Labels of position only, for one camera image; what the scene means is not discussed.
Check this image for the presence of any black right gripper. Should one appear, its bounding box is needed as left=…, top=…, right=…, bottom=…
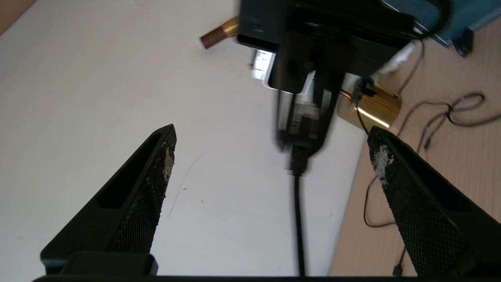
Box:
left=238, top=0, right=417, bottom=154

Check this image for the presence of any dark framed panel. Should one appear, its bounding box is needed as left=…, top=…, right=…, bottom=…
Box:
left=382, top=0, right=501, bottom=57

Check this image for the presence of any brass desk lamp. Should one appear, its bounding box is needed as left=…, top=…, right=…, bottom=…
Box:
left=200, top=16, right=402, bottom=132

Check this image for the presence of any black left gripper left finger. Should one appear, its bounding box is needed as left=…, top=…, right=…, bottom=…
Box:
left=40, top=124, right=177, bottom=275

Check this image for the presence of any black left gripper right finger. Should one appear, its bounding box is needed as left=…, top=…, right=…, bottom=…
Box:
left=367, top=126, right=501, bottom=277

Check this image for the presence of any black lamp power cable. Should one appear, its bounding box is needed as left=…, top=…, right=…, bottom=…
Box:
left=352, top=39, right=501, bottom=136

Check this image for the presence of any black ethernet cable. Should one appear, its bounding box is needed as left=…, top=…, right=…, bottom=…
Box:
left=288, top=104, right=314, bottom=277

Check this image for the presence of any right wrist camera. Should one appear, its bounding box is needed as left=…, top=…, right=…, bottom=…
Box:
left=250, top=39, right=317, bottom=95

